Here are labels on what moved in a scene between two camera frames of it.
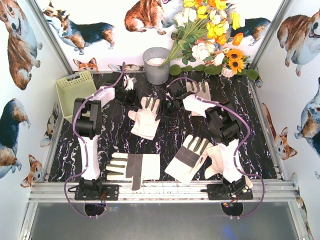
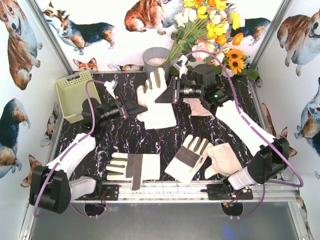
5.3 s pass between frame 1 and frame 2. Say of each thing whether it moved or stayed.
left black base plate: stayed
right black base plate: stayed
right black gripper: moved
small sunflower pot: stayed
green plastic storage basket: stayed
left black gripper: moved
